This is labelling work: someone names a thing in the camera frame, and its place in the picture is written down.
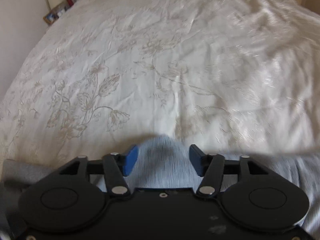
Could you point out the grey speckled pants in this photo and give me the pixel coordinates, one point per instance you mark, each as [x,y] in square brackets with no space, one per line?
[161,160]

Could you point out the wooden photo frame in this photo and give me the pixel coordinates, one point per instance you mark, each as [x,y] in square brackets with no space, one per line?
[50,18]

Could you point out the white floral bedspread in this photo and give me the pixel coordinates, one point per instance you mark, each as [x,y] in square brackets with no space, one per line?
[160,62]

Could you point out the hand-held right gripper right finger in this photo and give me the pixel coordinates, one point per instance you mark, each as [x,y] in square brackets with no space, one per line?
[196,160]

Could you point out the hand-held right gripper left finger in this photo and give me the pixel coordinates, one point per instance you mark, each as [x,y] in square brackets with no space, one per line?
[130,160]

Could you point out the red bottle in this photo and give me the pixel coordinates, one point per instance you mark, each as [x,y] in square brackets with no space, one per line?
[70,0]

